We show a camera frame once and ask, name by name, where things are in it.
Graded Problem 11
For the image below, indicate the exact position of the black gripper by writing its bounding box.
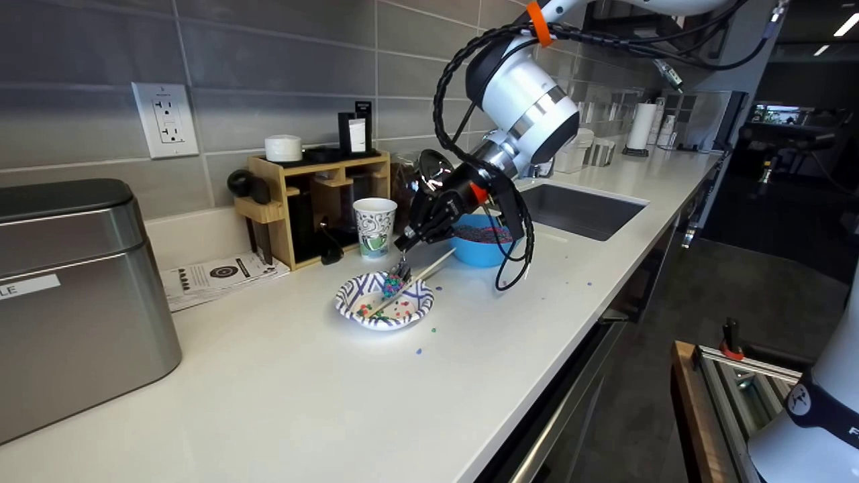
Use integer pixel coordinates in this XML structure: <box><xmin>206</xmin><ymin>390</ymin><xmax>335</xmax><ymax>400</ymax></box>
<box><xmin>392</xmin><ymin>158</ymin><xmax>504</xmax><ymax>271</ymax></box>

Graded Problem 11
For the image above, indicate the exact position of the metal spoon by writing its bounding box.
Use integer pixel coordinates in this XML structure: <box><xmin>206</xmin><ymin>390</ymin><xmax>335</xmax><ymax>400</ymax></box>
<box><xmin>389</xmin><ymin>253</ymin><xmax>417</xmax><ymax>290</ymax></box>

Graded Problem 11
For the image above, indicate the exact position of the white blue patterned bowl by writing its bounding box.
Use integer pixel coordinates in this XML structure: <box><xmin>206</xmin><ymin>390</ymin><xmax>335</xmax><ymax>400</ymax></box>
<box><xmin>334</xmin><ymin>268</ymin><xmax>437</xmax><ymax>333</ymax></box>

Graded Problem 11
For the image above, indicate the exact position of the thin white stick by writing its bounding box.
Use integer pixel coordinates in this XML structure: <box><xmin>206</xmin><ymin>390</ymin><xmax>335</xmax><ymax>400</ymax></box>
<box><xmin>372</xmin><ymin>248</ymin><xmax>460</xmax><ymax>317</ymax></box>

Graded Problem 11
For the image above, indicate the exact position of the coloured gravel pile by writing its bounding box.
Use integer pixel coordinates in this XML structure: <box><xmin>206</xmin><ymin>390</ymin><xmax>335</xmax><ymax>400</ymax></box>
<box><xmin>460</xmin><ymin>224</ymin><xmax>517</xmax><ymax>248</ymax></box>

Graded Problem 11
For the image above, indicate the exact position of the patterned paper cup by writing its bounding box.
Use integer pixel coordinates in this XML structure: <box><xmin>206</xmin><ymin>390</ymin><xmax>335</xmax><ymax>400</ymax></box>
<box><xmin>351</xmin><ymin>197</ymin><xmax>401</xmax><ymax>264</ymax></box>

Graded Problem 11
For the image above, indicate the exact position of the black kettle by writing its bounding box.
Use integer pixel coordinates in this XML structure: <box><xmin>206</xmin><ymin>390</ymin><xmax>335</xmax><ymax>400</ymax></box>
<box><xmin>389</xmin><ymin>147</ymin><xmax>460</xmax><ymax>243</ymax></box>

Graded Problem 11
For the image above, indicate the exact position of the black bottle white label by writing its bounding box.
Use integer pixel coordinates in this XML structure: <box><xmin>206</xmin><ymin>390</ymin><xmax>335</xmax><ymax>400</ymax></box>
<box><xmin>335</xmin><ymin>101</ymin><xmax>376</xmax><ymax>156</ymax></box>

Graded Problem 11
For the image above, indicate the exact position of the wooden organiser rack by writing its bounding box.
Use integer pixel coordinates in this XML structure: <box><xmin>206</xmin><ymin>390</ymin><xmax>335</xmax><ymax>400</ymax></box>
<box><xmin>235</xmin><ymin>150</ymin><xmax>394</xmax><ymax>275</ymax></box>

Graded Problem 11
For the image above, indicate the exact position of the steel sink basin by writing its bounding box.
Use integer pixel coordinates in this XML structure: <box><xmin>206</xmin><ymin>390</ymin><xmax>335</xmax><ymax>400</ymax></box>
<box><xmin>518</xmin><ymin>184</ymin><xmax>647</xmax><ymax>245</ymax></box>

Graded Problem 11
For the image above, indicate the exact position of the small white cup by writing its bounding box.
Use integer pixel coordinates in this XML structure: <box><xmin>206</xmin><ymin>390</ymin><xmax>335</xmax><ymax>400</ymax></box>
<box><xmin>264</xmin><ymin>133</ymin><xmax>306</xmax><ymax>168</ymax></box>

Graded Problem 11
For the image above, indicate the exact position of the black round knob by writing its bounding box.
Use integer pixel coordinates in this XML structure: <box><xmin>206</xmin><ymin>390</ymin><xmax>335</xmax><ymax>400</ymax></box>
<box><xmin>225</xmin><ymin>169</ymin><xmax>272</xmax><ymax>208</ymax></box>

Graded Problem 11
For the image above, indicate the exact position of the printed paper card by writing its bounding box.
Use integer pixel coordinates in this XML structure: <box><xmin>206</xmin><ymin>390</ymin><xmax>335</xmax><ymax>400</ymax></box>
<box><xmin>165</xmin><ymin>253</ymin><xmax>294</xmax><ymax>315</ymax></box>

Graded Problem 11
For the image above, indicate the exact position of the white paper towel roll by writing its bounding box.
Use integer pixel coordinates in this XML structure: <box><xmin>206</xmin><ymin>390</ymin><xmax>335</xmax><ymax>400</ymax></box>
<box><xmin>627</xmin><ymin>101</ymin><xmax>660</xmax><ymax>156</ymax></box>

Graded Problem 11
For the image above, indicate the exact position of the red clamp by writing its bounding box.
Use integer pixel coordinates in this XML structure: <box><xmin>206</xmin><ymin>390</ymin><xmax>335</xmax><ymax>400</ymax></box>
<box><xmin>721</xmin><ymin>321</ymin><xmax>747</xmax><ymax>365</ymax></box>

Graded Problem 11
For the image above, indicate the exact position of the stainless steel bin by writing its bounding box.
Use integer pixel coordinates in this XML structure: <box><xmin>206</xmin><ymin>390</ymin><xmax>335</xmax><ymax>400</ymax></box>
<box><xmin>0</xmin><ymin>178</ymin><xmax>185</xmax><ymax>448</ymax></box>

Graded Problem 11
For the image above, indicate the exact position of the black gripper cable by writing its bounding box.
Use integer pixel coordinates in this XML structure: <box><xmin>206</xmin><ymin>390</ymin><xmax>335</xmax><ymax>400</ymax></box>
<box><xmin>429</xmin><ymin>21</ymin><xmax>539</xmax><ymax>292</ymax></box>

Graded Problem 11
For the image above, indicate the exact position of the steel dishwasher handle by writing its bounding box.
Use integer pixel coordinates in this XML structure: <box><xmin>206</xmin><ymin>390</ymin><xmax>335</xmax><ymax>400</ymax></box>
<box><xmin>507</xmin><ymin>322</ymin><xmax>628</xmax><ymax>483</ymax></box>

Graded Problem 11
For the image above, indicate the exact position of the orange cable strap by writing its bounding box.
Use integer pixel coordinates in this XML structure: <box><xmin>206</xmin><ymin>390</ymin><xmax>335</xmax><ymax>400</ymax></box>
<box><xmin>525</xmin><ymin>0</ymin><xmax>558</xmax><ymax>48</ymax></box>

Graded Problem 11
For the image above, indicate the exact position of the white wall outlet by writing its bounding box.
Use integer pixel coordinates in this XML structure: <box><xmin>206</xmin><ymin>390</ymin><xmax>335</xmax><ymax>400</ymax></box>
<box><xmin>130</xmin><ymin>80</ymin><xmax>202</xmax><ymax>161</ymax></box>

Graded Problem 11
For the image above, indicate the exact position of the wooden cart with metal rail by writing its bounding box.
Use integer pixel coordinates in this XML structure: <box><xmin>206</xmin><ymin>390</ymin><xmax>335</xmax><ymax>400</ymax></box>
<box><xmin>670</xmin><ymin>339</ymin><xmax>808</xmax><ymax>483</ymax></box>

